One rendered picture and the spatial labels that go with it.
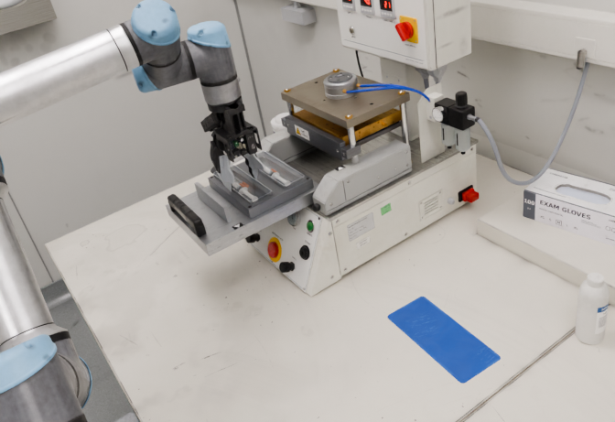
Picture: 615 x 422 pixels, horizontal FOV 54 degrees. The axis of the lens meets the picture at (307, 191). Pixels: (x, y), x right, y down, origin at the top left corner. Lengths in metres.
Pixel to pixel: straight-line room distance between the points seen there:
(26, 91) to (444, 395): 0.87
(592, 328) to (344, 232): 0.53
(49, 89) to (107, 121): 1.72
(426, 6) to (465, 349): 0.70
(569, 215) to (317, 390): 0.67
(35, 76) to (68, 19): 1.60
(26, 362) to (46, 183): 1.90
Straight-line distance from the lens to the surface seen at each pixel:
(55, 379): 0.93
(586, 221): 1.42
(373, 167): 1.34
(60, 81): 1.04
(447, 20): 1.38
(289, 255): 1.42
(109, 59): 1.04
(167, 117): 2.83
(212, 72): 1.19
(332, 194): 1.29
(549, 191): 1.46
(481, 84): 1.77
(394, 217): 1.43
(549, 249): 1.40
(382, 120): 1.39
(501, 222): 1.48
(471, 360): 1.22
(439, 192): 1.51
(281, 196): 1.29
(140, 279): 1.60
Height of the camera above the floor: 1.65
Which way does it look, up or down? 31 degrees down
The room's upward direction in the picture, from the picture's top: 11 degrees counter-clockwise
